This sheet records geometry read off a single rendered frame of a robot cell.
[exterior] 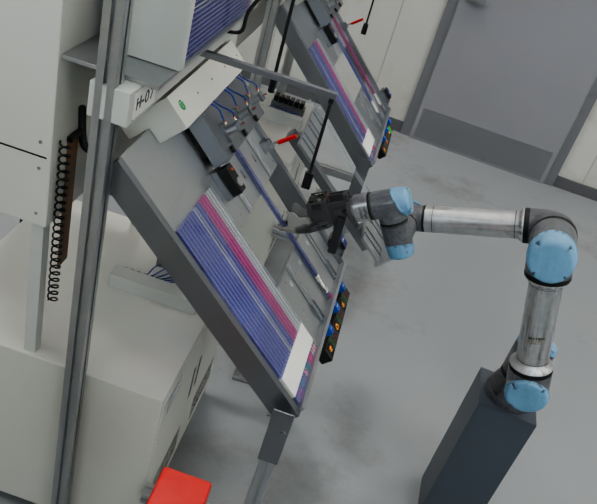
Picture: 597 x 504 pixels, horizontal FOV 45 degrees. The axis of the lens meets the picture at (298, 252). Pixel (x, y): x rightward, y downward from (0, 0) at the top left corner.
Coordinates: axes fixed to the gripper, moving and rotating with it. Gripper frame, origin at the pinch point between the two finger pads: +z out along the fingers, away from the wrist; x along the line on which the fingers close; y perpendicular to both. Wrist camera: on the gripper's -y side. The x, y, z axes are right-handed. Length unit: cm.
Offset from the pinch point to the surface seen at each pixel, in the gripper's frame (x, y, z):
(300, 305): 16.4, -15.6, -3.3
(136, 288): 14.7, -4.4, 42.6
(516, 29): -321, -40, -73
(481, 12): -323, -25, -53
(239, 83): -12.7, 38.4, 4.8
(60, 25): 49, 70, 11
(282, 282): 17.7, -7.1, -1.0
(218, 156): 16.7, 29.4, 4.6
